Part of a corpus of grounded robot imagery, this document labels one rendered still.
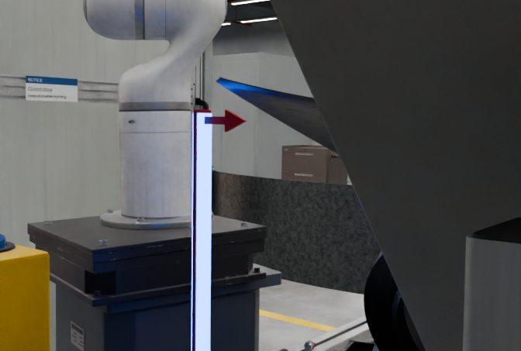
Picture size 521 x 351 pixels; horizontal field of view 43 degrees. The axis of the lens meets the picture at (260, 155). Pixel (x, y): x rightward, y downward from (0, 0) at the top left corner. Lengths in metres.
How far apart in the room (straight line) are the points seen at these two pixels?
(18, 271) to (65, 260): 0.46
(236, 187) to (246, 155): 7.57
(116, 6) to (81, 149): 1.37
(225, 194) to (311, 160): 4.53
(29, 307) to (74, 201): 1.84
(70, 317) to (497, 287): 1.00
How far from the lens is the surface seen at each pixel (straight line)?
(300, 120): 0.66
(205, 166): 0.72
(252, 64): 10.38
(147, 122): 1.06
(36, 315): 0.57
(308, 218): 2.54
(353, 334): 1.04
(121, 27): 1.09
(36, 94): 2.30
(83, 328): 1.09
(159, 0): 1.08
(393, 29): 0.23
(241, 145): 10.48
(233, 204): 2.87
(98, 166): 2.45
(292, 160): 7.55
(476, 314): 0.18
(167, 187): 1.07
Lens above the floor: 1.18
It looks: 3 degrees down
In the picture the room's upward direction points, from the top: 1 degrees clockwise
